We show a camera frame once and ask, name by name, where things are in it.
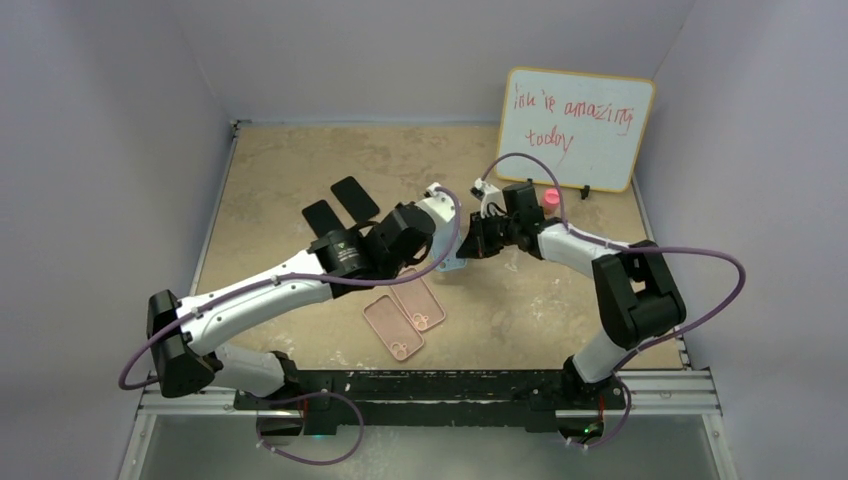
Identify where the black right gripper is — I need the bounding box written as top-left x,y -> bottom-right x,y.
458,209 -> 521,260

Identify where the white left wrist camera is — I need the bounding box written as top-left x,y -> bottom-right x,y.
415,182 -> 461,230

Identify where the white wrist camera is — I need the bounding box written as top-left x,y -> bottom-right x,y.
415,182 -> 461,230
470,178 -> 506,218

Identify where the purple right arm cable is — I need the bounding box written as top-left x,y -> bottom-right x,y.
479,152 -> 747,372

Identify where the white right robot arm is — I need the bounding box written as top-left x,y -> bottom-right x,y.
457,179 -> 686,407

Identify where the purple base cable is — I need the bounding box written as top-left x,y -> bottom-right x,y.
255,390 -> 366,467

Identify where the pink capped bottle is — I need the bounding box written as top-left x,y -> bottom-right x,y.
541,188 -> 561,216

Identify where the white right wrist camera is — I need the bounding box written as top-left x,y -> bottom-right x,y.
470,178 -> 506,218

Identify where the black phone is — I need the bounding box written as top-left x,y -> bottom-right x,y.
330,176 -> 380,223

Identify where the pink phone case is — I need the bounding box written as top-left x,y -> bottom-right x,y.
389,277 -> 447,333
363,295 -> 425,362

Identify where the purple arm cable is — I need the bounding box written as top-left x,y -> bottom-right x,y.
479,152 -> 747,372
117,186 -> 464,392

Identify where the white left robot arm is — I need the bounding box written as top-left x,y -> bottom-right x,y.
128,194 -> 461,409

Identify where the light blue phone case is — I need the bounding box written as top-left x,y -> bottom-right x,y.
430,225 -> 467,273

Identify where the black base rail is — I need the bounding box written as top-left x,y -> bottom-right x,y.
135,368 -> 722,439

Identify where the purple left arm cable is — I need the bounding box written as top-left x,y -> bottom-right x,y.
117,186 -> 464,392

